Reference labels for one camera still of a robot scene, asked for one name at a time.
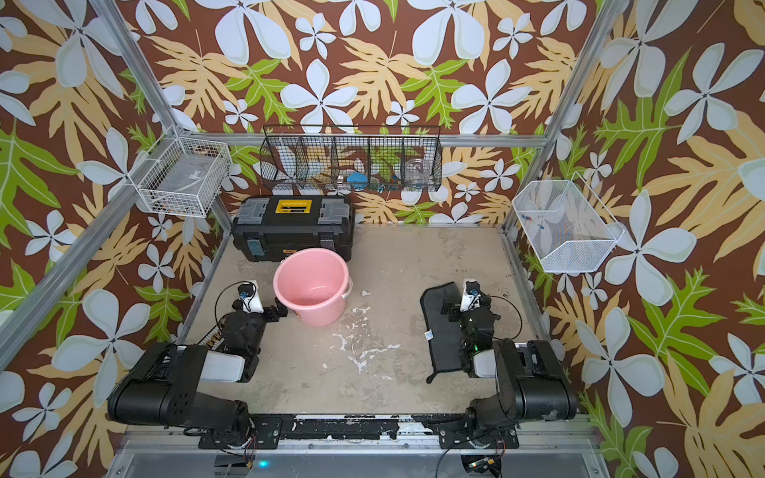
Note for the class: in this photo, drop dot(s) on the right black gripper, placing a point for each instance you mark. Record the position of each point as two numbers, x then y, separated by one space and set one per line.
455 311

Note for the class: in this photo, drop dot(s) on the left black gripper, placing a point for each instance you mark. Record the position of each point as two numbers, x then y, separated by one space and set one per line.
273 316

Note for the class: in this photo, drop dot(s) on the black cloth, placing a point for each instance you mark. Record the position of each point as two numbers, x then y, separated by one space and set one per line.
443 337

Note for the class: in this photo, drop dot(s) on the pink plastic bucket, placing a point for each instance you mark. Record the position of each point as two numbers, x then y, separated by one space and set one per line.
315 284

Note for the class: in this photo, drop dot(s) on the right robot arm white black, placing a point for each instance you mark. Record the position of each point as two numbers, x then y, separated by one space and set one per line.
529 381

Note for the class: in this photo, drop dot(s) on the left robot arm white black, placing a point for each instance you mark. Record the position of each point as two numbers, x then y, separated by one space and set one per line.
162 387

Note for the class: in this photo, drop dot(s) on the black screwdriver bit case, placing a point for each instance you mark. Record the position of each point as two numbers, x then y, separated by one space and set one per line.
213 339

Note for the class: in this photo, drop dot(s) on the black yellow toolbox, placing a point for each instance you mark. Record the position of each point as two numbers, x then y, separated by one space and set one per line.
271 228

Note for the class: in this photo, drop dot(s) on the blue item in basket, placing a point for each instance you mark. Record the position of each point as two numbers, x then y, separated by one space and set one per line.
357 179

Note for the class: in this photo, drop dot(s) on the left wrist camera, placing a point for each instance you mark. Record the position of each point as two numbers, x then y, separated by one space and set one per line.
249 297

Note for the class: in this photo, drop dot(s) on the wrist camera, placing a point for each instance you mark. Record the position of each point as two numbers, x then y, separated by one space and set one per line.
471 296
249 297

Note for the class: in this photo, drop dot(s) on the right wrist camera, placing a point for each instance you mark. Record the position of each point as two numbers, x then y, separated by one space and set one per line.
471 296

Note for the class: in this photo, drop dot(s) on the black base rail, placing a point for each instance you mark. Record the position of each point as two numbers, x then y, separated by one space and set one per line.
270 431

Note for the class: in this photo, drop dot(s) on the white wire basket right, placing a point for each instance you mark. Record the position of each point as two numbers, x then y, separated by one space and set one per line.
569 228

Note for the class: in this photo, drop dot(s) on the white wire basket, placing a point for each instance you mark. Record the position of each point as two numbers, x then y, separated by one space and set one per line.
181 174
569 228

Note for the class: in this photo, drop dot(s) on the white wire basket left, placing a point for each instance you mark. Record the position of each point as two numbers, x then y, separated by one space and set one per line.
181 174

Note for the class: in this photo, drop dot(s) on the black wire basket rear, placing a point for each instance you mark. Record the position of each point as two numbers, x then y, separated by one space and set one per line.
394 158

